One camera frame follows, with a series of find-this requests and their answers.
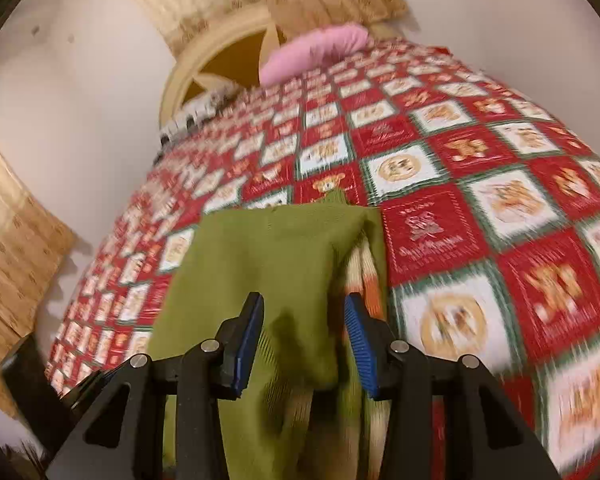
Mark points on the cream wooden headboard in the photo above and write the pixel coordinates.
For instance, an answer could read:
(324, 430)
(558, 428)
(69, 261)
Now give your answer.
(215, 57)

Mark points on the white patterned pillow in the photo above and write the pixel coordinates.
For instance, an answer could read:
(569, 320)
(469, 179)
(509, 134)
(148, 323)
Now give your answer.
(195, 112)

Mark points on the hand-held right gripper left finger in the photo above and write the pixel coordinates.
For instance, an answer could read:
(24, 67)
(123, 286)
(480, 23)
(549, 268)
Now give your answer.
(245, 345)

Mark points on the green striped knit sweater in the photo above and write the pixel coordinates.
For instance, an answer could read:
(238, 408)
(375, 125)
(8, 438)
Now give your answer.
(275, 280)

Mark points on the pink pillow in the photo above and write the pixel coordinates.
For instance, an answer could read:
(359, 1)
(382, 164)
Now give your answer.
(312, 50)

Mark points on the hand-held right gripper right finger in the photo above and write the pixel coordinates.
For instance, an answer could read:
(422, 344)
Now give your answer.
(362, 347)

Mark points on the red patchwork bear blanket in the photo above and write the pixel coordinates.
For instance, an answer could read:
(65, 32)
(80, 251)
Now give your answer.
(480, 210)

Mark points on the dark furniture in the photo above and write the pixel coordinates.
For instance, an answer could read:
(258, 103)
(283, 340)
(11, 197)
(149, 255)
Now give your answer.
(30, 380)

